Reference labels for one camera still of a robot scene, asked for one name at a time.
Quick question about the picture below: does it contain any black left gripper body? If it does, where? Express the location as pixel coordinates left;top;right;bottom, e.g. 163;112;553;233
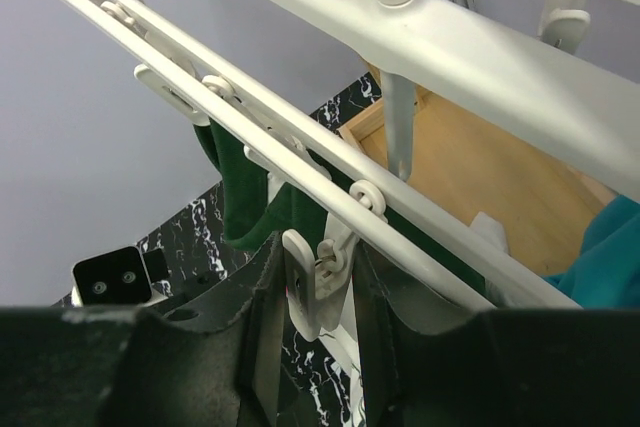
149;251;270;335

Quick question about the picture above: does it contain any teal blue shirt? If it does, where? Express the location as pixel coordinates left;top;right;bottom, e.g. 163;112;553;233
544;195;639;309

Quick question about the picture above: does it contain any white green t-shirt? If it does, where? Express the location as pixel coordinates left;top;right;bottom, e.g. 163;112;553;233
192;119;506;427

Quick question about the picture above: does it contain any wooden drying rack frame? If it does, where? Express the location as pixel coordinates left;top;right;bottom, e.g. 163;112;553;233
338;59;619;276

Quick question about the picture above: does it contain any white plastic clip hanger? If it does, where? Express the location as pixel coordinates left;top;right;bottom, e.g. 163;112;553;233
33;0;640;341

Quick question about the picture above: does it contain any white hanger clip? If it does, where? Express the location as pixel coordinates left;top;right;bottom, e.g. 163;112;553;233
282;229;359;342

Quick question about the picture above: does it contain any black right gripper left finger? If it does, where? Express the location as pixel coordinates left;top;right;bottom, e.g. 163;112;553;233
1;236;285;426

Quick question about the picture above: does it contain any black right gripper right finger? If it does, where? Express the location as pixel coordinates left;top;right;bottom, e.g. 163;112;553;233
353;245;639;426

